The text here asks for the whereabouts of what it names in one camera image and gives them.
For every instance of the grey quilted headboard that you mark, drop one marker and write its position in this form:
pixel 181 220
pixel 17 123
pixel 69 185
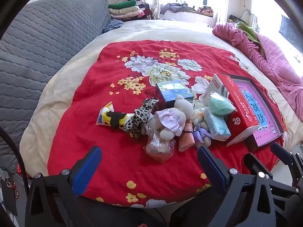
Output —
pixel 47 40

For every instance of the white teddy bear pink dress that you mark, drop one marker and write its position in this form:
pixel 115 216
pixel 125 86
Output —
pixel 184 106

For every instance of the pink book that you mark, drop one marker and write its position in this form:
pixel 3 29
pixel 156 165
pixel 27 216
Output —
pixel 265 137

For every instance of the light blue tissue packet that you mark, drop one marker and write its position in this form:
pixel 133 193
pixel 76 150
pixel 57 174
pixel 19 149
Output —
pixel 217 126

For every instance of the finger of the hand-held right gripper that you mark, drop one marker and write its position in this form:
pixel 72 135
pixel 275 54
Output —
pixel 281 152
pixel 298 164

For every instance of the bed with cream sheet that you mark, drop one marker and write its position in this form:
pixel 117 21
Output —
pixel 165 30

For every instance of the black wall television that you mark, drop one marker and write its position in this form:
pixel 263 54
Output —
pixel 290 32

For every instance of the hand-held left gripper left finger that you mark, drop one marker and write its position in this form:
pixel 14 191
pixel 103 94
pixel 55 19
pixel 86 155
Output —
pixel 87 167

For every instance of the grey clothes pile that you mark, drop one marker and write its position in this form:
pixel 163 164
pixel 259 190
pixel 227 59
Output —
pixel 176 7

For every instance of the pink quilted blanket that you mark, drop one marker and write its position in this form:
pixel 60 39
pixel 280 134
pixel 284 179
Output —
pixel 277 59

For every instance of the dark cardboard box tray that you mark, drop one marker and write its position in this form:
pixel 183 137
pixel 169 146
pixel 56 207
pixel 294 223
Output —
pixel 252 144

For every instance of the leopard print scrunchie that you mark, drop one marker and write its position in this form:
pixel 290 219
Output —
pixel 139 117

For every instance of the dark blue box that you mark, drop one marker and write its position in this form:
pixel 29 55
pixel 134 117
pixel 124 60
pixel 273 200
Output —
pixel 174 91

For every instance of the clear plastic bag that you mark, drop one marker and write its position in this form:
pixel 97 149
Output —
pixel 158 147

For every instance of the small teddy bear purple dress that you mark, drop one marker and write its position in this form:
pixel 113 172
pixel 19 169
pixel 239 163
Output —
pixel 201 134

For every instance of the green blanket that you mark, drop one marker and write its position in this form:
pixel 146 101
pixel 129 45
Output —
pixel 246 32

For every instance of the orange towel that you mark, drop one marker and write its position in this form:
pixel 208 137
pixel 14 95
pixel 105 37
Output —
pixel 185 139

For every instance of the black bag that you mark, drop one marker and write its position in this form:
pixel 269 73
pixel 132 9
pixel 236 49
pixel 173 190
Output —
pixel 234 19

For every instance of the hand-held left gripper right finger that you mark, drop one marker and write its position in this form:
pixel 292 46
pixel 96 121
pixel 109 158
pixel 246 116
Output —
pixel 210 167

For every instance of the stack of folded clothes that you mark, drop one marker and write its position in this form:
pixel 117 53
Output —
pixel 125 10

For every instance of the yellow snack packet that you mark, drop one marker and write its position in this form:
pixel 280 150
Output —
pixel 105 113

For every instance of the colourful patterned cloth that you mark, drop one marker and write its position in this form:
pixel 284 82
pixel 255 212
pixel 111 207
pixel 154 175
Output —
pixel 205 10

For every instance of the red tissue box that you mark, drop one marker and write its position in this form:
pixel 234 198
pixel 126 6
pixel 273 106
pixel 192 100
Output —
pixel 241 108

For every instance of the red floral blanket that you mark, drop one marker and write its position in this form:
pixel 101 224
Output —
pixel 106 146

